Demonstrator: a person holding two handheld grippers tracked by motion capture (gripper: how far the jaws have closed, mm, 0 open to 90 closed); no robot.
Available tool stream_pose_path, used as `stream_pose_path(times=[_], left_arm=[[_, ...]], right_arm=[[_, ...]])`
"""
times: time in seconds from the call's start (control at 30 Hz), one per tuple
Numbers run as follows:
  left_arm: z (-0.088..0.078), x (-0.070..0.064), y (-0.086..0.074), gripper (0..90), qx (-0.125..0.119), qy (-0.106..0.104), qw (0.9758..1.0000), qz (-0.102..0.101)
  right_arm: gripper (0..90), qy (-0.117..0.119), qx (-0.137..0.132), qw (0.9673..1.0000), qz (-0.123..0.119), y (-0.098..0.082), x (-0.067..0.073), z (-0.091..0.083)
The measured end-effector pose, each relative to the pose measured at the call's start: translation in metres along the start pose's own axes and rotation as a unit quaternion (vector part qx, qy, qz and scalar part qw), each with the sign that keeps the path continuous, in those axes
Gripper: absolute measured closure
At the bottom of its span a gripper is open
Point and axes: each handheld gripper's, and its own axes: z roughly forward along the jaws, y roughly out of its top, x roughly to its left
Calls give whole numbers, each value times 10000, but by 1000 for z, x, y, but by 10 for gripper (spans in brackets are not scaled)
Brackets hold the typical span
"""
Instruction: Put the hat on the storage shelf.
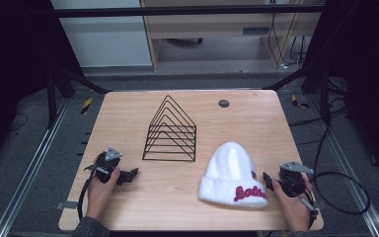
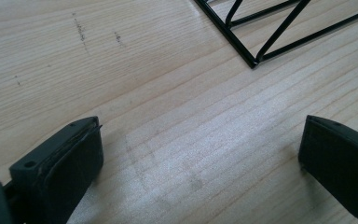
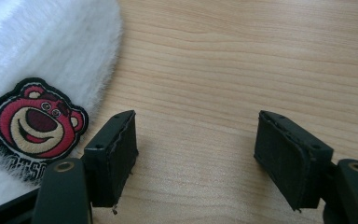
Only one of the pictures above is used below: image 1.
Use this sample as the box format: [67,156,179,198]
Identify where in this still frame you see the aluminium rail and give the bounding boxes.
[305,93,379,237]
[0,98,71,237]

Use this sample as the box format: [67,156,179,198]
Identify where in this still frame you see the white cabinet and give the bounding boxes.
[50,0,153,69]

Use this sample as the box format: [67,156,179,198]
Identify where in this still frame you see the black floor cables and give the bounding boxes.
[287,77,351,146]

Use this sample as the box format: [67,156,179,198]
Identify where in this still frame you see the black curtain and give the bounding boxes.
[304,0,379,186]
[0,0,85,174]

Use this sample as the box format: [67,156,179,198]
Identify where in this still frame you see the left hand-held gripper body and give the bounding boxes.
[84,146,123,185]

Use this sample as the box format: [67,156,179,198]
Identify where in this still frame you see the person's left hand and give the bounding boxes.
[85,166,121,220]

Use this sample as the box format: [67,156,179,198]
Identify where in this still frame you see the white knit beanie hat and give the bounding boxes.
[197,141,269,209]

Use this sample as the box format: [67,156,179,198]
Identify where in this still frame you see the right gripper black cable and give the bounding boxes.
[297,122,372,230]

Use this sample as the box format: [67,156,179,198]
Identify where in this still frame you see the black wire triangular rack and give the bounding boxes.
[141,94,197,163]

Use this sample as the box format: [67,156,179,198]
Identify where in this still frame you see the grey metal table bracket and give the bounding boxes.
[54,200,79,211]

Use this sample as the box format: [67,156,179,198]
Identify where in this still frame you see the black cables under desk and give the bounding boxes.
[265,12,311,71]

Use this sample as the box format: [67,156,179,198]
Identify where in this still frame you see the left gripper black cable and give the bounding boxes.
[77,169,97,221]

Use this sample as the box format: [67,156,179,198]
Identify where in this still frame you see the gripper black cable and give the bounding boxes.
[77,169,97,221]
[297,122,372,230]

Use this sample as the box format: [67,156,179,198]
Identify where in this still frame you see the black metal stand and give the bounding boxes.
[44,63,113,130]
[262,60,333,126]

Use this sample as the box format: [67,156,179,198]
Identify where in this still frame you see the yellow black striped tape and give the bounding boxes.
[290,94,311,110]
[80,97,94,116]

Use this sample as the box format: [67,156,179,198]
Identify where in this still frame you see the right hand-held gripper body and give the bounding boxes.
[275,160,315,198]

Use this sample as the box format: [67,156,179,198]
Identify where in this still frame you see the person's right hand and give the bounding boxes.
[271,179,316,233]

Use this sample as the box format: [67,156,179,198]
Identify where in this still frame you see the black horizontal frame bar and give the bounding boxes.
[52,4,326,19]

